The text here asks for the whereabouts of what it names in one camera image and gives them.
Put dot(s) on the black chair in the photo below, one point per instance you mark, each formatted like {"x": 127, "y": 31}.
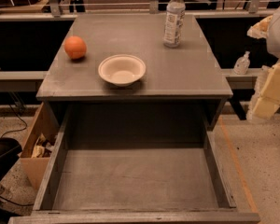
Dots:
{"x": 9, "y": 153}

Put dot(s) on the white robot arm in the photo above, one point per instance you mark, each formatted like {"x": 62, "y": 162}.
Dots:
{"x": 273, "y": 39}

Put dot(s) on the clear plastic water bottle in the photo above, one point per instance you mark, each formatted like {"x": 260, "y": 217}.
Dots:
{"x": 175, "y": 12}

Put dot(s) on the grey cabinet with top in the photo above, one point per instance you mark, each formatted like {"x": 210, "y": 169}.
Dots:
{"x": 189, "y": 71}

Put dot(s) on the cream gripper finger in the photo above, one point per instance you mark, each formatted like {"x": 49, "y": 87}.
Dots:
{"x": 260, "y": 29}
{"x": 266, "y": 99}

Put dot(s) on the white paper bowl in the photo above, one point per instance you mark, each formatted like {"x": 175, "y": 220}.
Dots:
{"x": 122, "y": 70}

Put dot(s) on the cardboard box with scraps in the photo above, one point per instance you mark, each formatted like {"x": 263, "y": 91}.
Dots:
{"x": 38, "y": 144}

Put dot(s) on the orange fruit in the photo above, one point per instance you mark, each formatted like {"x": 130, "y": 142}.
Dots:
{"x": 75, "y": 47}

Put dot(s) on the open grey top drawer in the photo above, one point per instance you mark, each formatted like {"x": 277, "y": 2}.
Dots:
{"x": 135, "y": 164}

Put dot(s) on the grey metal rail bench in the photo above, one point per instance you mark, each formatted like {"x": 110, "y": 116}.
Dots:
{"x": 30, "y": 81}

